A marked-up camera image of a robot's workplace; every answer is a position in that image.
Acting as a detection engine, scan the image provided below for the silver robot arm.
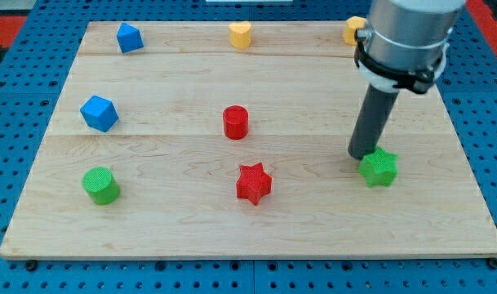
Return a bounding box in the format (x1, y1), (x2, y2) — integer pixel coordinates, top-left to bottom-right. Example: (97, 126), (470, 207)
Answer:
(354, 0), (465, 94)

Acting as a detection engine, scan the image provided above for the yellow block behind arm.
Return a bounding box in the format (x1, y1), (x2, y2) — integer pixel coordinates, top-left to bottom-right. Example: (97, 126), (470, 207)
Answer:
(343, 16), (366, 46)

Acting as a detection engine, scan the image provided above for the red star block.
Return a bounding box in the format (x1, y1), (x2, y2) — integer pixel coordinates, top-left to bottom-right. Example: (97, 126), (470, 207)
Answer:
(236, 163), (273, 206)

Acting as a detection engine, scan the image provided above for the green star block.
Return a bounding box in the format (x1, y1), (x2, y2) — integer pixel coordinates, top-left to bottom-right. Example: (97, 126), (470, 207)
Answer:
(358, 146), (398, 188)

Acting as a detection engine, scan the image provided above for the red cylinder block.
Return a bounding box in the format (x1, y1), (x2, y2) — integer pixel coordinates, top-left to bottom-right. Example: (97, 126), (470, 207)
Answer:
(223, 105), (249, 140)

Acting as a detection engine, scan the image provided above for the light wooden board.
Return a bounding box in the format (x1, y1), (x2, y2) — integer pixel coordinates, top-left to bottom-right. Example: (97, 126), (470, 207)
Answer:
(0, 21), (497, 261)

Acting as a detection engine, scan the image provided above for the yellow heart block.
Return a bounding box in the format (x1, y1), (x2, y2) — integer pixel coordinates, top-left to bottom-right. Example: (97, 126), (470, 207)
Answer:
(229, 21), (251, 50)

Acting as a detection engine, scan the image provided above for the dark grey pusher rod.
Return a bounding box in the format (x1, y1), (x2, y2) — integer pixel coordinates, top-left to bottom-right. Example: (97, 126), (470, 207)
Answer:
(348, 84), (398, 160)

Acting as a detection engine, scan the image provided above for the green cylinder block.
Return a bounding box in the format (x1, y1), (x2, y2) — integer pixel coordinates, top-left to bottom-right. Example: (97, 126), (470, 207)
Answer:
(82, 167), (121, 205)

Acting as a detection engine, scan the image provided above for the blue cube block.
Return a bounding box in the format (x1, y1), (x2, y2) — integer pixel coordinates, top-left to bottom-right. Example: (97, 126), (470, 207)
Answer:
(80, 96), (119, 132)

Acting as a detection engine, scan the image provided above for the blue pentagon block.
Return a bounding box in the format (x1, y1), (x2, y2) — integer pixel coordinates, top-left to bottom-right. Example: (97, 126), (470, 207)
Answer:
(116, 23), (144, 53)

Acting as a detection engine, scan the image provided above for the black cable clamp ring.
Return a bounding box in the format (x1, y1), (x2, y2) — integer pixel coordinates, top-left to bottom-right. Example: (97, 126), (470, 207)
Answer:
(353, 27), (447, 96)

